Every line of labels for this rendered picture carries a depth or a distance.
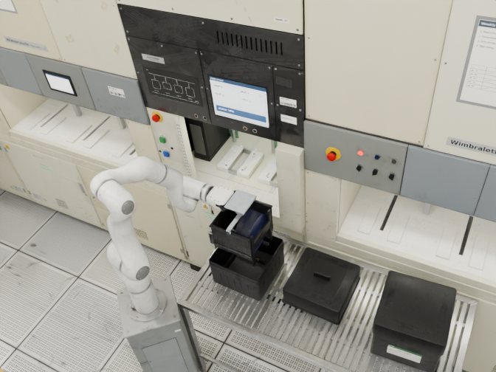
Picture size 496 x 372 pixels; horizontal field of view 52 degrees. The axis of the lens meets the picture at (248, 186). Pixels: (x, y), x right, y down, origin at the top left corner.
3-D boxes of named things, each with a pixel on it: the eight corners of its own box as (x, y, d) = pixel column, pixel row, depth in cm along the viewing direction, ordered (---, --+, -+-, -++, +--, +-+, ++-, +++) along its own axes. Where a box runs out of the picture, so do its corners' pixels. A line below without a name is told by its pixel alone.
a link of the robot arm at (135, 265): (135, 256, 236) (156, 275, 228) (114, 270, 230) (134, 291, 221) (115, 172, 204) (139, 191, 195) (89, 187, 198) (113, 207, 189)
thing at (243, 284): (239, 242, 275) (235, 221, 263) (285, 260, 264) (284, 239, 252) (212, 281, 259) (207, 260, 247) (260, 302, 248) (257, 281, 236)
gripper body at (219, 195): (215, 192, 239) (236, 198, 234) (204, 206, 232) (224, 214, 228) (213, 180, 233) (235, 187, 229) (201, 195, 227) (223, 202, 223)
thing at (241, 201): (239, 221, 258) (233, 176, 236) (274, 235, 250) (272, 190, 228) (213, 256, 244) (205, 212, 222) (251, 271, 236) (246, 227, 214)
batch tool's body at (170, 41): (187, 274, 357) (109, 9, 220) (249, 185, 414) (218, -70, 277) (302, 320, 323) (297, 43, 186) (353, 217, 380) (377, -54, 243)
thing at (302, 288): (281, 301, 247) (280, 286, 238) (306, 257, 264) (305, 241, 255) (338, 325, 235) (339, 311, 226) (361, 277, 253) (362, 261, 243)
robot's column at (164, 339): (157, 403, 294) (122, 338, 240) (149, 360, 313) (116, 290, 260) (204, 387, 298) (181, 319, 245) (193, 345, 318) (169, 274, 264)
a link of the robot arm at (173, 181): (155, 201, 211) (197, 215, 236) (168, 165, 212) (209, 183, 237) (140, 195, 215) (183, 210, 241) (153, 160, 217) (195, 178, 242)
